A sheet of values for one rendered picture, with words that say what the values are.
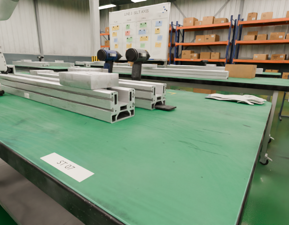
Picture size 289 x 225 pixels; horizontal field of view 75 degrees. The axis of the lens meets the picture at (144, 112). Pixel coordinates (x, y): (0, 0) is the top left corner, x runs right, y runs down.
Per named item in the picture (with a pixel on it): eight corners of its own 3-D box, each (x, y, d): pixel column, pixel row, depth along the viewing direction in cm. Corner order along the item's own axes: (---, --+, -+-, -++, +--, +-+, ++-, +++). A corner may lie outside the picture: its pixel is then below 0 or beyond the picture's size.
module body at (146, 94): (39, 87, 111) (37, 72, 109) (55, 85, 119) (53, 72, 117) (150, 110, 66) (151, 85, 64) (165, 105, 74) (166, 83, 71)
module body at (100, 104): (0, 91, 96) (-3, 74, 94) (22, 89, 104) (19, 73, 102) (111, 123, 51) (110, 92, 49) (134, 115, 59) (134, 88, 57)
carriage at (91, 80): (60, 93, 62) (58, 72, 60) (88, 89, 71) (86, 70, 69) (91, 99, 53) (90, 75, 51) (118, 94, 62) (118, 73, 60)
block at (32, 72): (27, 86, 114) (25, 70, 112) (47, 84, 124) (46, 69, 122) (34, 88, 109) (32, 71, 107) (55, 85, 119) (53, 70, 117)
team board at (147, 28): (105, 101, 449) (101, 10, 398) (119, 97, 489) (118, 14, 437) (158, 111, 366) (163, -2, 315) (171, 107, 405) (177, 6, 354)
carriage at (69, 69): (68, 82, 91) (67, 68, 89) (87, 80, 100) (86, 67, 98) (89, 85, 82) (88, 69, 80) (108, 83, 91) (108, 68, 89)
